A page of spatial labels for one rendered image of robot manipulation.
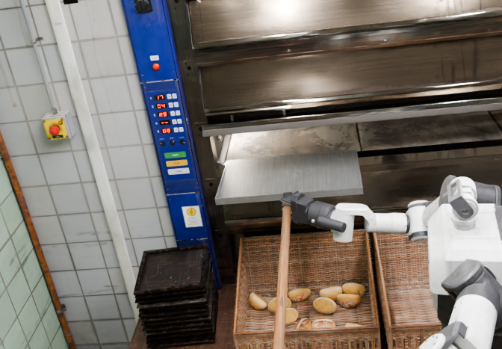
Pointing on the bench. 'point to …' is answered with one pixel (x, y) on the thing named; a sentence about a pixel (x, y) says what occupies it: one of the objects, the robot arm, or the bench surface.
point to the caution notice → (192, 216)
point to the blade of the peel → (290, 177)
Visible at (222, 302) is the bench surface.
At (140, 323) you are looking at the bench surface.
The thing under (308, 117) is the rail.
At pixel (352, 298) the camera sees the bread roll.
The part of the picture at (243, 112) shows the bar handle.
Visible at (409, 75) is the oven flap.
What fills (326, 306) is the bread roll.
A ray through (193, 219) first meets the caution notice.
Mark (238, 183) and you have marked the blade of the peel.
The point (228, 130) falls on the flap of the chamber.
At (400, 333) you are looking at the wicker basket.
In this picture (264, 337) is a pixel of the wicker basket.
